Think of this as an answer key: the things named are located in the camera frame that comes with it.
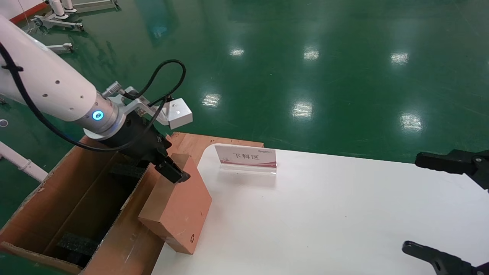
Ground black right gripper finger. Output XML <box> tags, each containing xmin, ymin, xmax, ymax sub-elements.
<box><xmin>415</xmin><ymin>149</ymin><xmax>489</xmax><ymax>190</ymax></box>
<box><xmin>402</xmin><ymin>241</ymin><xmax>489</xmax><ymax>275</ymax></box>

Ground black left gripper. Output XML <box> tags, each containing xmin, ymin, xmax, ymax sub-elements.
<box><xmin>100</xmin><ymin>113</ymin><xmax>191</xmax><ymax>184</ymax></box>

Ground small cardboard box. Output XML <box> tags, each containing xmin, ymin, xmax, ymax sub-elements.
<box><xmin>138</xmin><ymin>153</ymin><xmax>212</xmax><ymax>255</ymax></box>

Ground large open cardboard box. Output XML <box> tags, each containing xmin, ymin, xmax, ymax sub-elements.
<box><xmin>0</xmin><ymin>134</ymin><xmax>172</xmax><ymax>275</ymax></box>

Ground black foam pad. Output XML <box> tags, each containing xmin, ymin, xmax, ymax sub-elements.
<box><xmin>109</xmin><ymin>162</ymin><xmax>149</xmax><ymax>180</ymax></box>
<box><xmin>57</xmin><ymin>232</ymin><xmax>100</xmax><ymax>266</ymax></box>

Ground acrylic sign with red print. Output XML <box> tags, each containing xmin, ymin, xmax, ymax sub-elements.
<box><xmin>214</xmin><ymin>144</ymin><xmax>277</xmax><ymax>175</ymax></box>

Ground white pipe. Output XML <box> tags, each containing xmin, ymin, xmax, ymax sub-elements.
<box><xmin>0</xmin><ymin>141</ymin><xmax>49</xmax><ymax>183</ymax></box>

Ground white metal floor bar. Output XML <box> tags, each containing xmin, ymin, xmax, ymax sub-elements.
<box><xmin>46</xmin><ymin>43</ymin><xmax>73</xmax><ymax>53</ymax></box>

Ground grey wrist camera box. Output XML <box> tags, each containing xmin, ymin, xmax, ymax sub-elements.
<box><xmin>162</xmin><ymin>98</ymin><xmax>193</xmax><ymax>130</ymax></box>

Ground thick black cable loop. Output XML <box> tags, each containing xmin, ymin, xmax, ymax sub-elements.
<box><xmin>132</xmin><ymin>59</ymin><xmax>187</xmax><ymax>108</ymax></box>

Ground thin black camera cable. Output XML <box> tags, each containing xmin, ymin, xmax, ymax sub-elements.
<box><xmin>0</xmin><ymin>42</ymin><xmax>168</xmax><ymax>152</ymax></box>

